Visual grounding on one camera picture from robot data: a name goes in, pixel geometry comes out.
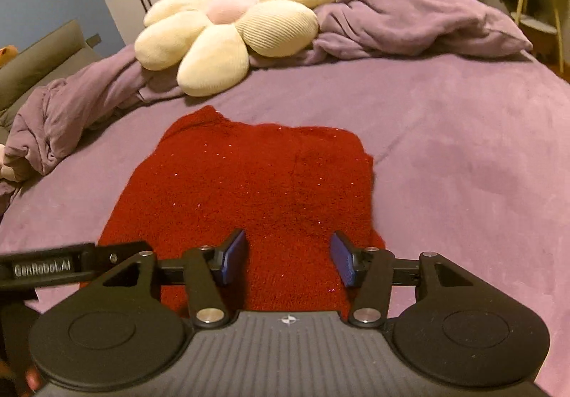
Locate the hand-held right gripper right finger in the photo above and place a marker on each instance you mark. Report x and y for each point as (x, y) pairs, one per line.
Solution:
(340, 259)

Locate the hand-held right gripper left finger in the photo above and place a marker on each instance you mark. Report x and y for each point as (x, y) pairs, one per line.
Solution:
(234, 257)

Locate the red knit sweater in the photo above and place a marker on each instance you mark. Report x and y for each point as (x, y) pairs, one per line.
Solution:
(249, 183)

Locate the person's left hand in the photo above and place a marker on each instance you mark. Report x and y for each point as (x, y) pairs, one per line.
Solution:
(33, 375)

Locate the orange plush toy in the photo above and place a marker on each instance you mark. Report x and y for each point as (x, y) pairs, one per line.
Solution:
(6, 55)

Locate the cream flower-shaped pillow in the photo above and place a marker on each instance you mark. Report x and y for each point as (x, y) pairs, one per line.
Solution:
(231, 23)

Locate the crumpled purple blanket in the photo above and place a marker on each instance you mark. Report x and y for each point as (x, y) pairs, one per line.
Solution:
(400, 18)

